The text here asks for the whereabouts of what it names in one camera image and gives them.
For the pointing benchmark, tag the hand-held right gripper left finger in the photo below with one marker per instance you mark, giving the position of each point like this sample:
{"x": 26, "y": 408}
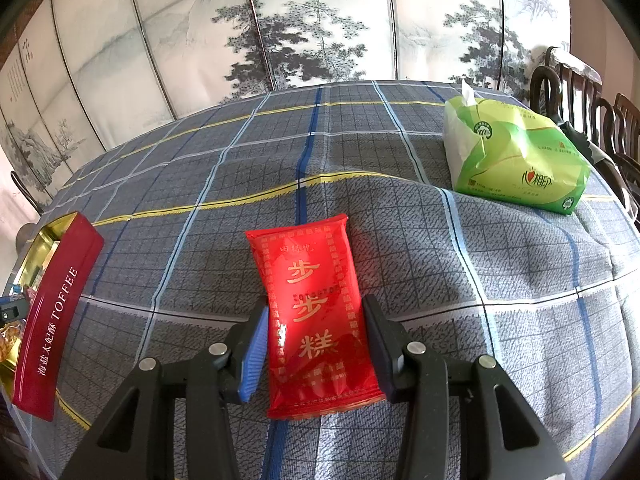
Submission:
{"x": 252, "y": 355}

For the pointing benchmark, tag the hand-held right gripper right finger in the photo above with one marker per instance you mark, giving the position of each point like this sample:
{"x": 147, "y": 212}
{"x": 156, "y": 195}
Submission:
{"x": 380, "y": 340}

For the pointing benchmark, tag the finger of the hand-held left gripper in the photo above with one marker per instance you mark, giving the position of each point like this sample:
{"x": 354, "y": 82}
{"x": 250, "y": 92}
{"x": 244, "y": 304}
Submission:
{"x": 12, "y": 310}

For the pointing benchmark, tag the orange snack packet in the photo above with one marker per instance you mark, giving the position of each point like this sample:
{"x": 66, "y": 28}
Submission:
{"x": 10, "y": 345}

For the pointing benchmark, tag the red and gold tin box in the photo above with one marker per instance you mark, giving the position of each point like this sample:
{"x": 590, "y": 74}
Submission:
{"x": 50, "y": 310}

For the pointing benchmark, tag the red snack packet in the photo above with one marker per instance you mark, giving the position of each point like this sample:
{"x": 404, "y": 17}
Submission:
{"x": 310, "y": 310}

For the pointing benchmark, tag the plaid tablecloth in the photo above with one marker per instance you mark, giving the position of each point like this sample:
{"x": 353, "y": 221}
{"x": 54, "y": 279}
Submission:
{"x": 450, "y": 285}

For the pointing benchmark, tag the thin dark chair back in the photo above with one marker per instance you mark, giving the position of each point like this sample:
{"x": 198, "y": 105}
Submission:
{"x": 22, "y": 190}

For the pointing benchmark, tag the green tissue pack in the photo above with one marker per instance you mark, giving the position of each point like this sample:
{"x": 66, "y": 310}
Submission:
{"x": 510, "y": 155}

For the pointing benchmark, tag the painted folding screen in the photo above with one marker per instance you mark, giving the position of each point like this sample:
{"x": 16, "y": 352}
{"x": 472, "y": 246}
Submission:
{"x": 200, "y": 35}

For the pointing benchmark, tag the dark wooden chair with cover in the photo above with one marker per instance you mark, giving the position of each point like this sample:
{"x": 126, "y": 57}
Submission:
{"x": 575, "y": 75}

